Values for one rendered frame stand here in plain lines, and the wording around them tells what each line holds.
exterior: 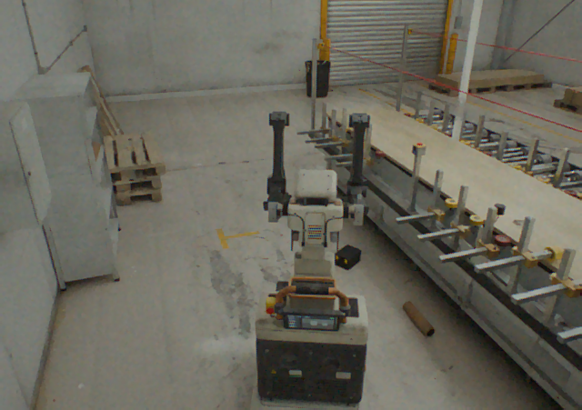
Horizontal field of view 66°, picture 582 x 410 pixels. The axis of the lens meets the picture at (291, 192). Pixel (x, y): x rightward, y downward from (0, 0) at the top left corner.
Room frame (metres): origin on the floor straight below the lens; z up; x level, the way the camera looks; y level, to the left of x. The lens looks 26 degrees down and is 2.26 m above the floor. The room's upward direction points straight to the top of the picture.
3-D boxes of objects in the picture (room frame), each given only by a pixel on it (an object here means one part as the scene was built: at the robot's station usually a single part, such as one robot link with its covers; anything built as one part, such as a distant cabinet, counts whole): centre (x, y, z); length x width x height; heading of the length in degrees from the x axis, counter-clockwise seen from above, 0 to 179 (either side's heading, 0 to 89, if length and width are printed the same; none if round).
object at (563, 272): (1.74, -1.29, 0.90); 0.04 x 0.04 x 0.48; 18
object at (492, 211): (2.22, -1.14, 0.87); 0.04 x 0.04 x 0.48; 18
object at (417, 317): (2.51, -0.92, 0.04); 0.30 x 0.08 x 0.08; 18
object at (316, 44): (4.90, -0.29, 1.20); 0.15 x 0.12 x 1.00; 18
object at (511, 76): (10.26, -4.54, 0.23); 2.41 x 0.77 x 0.17; 110
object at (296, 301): (1.73, -0.10, 0.87); 0.23 x 0.15 x 0.11; 86
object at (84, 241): (3.37, 1.78, 0.78); 0.90 x 0.45 x 1.55; 18
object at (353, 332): (1.75, -0.10, 0.59); 0.55 x 0.34 x 0.83; 86
